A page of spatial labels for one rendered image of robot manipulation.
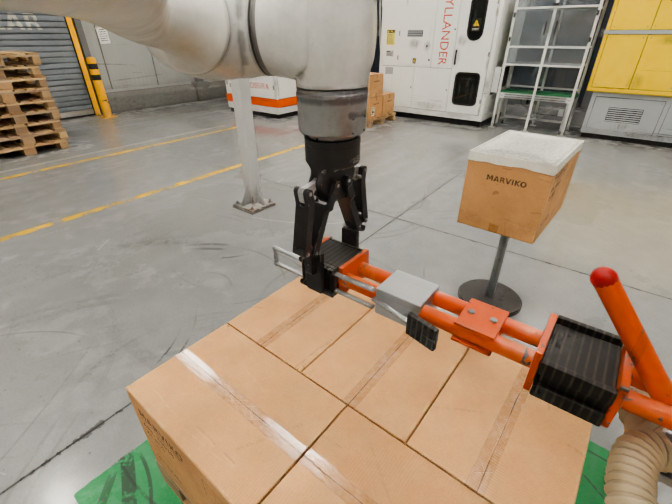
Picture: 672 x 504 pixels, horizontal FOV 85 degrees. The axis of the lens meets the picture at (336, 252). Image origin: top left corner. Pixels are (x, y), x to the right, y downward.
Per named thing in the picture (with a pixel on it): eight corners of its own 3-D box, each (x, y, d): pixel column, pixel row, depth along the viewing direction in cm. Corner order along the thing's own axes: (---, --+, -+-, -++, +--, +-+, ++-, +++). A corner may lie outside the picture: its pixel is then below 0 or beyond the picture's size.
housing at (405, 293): (437, 308, 55) (441, 283, 53) (416, 333, 50) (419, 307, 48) (395, 291, 59) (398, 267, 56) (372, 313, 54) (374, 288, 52)
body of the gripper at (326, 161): (334, 144, 44) (335, 215, 49) (373, 131, 50) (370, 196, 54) (289, 135, 48) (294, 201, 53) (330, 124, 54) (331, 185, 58)
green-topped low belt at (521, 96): (568, 130, 680) (579, 92, 648) (563, 135, 644) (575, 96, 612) (498, 121, 745) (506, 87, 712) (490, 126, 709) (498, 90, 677)
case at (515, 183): (494, 191, 245) (509, 129, 225) (561, 207, 223) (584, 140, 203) (456, 222, 206) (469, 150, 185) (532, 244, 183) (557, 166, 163)
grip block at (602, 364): (615, 374, 44) (635, 337, 41) (607, 435, 37) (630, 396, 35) (539, 343, 49) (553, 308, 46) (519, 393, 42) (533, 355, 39)
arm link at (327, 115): (382, 86, 47) (380, 134, 50) (327, 81, 51) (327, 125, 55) (338, 94, 40) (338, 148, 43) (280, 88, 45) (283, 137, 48)
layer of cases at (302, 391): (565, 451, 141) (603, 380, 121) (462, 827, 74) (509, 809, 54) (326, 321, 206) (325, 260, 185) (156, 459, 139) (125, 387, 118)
